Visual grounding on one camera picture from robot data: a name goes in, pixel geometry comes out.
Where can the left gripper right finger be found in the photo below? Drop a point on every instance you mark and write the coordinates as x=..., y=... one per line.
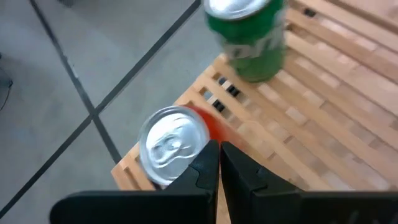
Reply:
x=264, y=205

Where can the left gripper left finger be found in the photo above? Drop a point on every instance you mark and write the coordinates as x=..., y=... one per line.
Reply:
x=186, y=205

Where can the wooden slatted shelf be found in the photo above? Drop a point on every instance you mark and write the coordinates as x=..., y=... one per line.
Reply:
x=311, y=124

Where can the green Sprite can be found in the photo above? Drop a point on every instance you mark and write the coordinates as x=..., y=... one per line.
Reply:
x=252, y=46

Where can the orange Fanta can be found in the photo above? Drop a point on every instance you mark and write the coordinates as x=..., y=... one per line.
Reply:
x=174, y=143

